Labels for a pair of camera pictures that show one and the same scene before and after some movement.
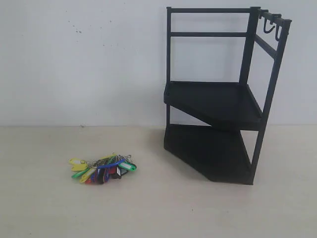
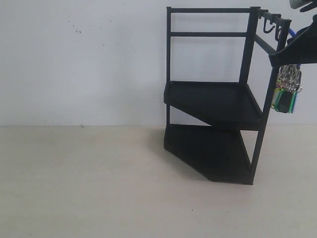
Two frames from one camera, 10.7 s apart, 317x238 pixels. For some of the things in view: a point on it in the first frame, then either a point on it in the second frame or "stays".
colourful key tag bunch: [102, 169] to [288, 86]
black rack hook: [278, 39] stays
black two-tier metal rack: [222, 64] stays
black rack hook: [265, 30] stays
